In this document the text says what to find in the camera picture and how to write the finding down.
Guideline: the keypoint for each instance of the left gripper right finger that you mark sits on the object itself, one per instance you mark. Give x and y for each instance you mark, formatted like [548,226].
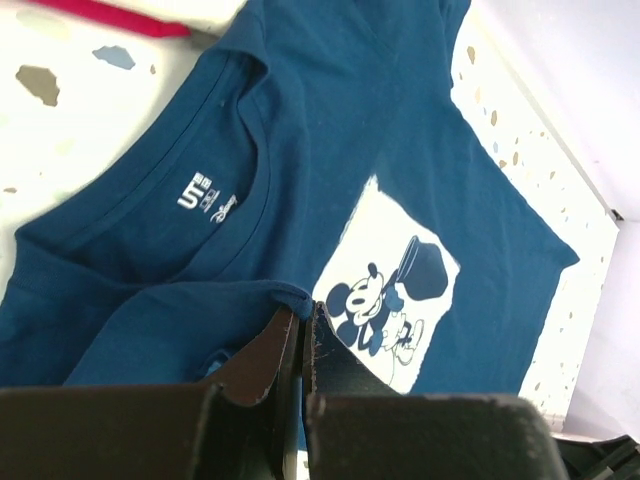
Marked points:
[357,427]

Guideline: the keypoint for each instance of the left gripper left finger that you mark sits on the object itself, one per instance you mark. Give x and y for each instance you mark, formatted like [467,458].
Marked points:
[241,422]

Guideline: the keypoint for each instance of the blue mickey t-shirt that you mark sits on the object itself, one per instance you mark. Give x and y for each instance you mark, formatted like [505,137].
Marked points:
[313,155]

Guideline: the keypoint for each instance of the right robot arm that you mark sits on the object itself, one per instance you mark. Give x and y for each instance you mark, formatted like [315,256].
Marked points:
[614,459]

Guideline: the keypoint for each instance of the white folded t-shirt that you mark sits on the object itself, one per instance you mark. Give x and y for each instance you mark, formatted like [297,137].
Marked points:
[209,16]

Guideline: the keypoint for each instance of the red folded t-shirt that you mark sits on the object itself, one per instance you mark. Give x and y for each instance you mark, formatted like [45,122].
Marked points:
[120,18]

